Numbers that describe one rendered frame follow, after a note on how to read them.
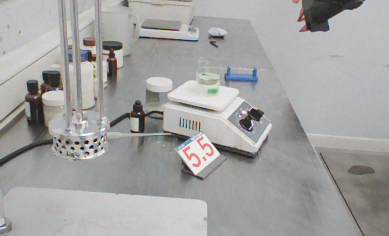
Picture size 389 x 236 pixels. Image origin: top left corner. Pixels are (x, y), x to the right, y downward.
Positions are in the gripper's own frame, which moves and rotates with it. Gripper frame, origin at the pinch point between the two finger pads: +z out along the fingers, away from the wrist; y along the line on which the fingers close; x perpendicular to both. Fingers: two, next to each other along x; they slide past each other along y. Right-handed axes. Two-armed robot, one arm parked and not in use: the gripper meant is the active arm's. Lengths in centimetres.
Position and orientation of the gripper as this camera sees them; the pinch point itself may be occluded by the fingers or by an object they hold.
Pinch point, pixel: (301, 25)
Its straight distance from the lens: 141.0
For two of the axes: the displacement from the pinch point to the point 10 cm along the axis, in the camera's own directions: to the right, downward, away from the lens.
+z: -3.4, 1.6, 9.3
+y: 1.5, 9.8, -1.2
